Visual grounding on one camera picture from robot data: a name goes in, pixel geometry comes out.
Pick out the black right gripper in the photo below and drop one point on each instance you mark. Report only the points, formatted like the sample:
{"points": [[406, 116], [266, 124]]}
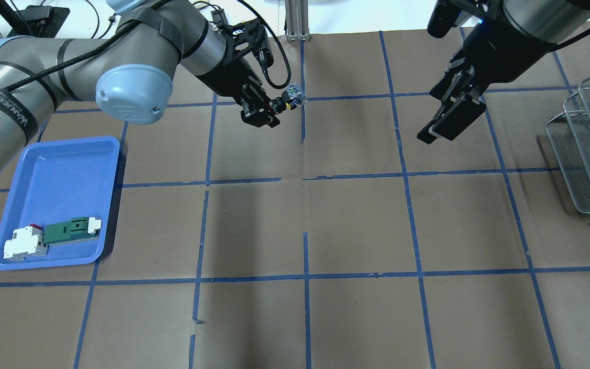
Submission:
{"points": [[500, 48]]}

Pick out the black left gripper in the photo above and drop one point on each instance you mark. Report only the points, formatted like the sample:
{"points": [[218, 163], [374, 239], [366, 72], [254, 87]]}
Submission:
{"points": [[222, 77]]}

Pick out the red emergency stop button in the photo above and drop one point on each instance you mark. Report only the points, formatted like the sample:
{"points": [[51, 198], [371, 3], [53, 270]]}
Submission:
{"points": [[291, 98]]}

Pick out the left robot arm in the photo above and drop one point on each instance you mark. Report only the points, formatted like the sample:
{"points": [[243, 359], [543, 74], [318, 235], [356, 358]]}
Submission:
{"points": [[129, 76]]}

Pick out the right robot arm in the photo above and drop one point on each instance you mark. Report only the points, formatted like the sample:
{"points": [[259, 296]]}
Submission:
{"points": [[559, 22]]}

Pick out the blue plastic tray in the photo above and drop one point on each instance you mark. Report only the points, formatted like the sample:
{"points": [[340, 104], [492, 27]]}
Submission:
{"points": [[56, 181]]}

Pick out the aluminium frame post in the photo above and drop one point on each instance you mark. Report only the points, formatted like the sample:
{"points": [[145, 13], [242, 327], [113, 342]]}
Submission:
{"points": [[297, 21]]}

